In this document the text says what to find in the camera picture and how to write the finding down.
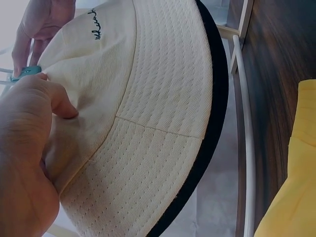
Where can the white metal rod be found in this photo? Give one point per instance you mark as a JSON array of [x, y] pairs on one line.
[[245, 138]]

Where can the cream bucket hat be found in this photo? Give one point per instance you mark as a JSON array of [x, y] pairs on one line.
[[138, 111]]

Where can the person's right hand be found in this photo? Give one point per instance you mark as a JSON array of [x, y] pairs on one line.
[[47, 17]]

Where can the person's left thumb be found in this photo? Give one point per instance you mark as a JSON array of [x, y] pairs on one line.
[[58, 98]]

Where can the teal plastic clip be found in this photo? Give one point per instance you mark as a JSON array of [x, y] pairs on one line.
[[29, 71]]

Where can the person's left hand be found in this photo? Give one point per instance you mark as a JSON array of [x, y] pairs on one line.
[[22, 148]]

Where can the person's right fingers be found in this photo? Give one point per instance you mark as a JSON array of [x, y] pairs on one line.
[[22, 49]]

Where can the yellow cloth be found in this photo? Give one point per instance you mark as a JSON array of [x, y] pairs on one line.
[[293, 177]]

